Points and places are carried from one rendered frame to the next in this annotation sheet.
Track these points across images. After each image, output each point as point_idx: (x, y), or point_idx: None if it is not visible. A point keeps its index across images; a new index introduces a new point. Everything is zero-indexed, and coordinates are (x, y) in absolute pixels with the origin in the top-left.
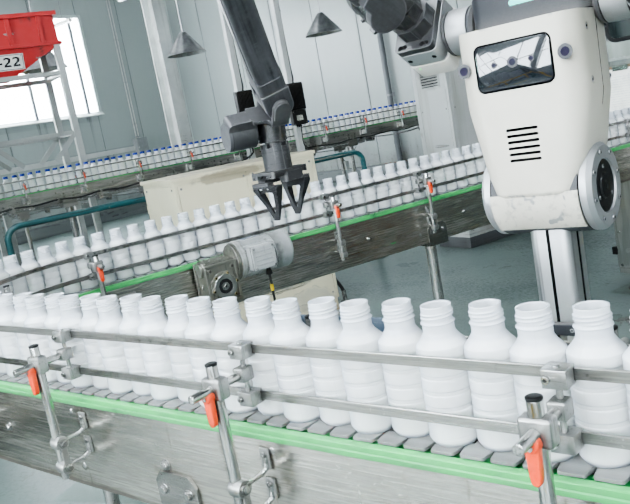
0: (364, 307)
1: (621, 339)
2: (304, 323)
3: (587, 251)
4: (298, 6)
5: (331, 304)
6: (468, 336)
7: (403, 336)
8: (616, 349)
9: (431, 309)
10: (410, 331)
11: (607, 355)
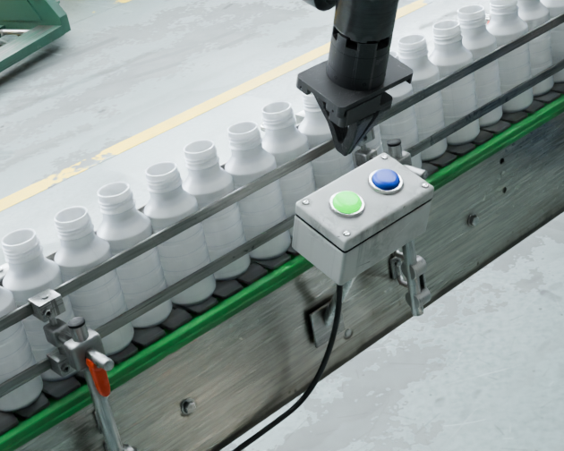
0: (461, 17)
1: (419, 168)
2: (528, 11)
3: None
4: None
5: (494, 3)
6: (431, 84)
7: (431, 53)
8: (302, 127)
9: (398, 38)
10: (435, 53)
11: (299, 125)
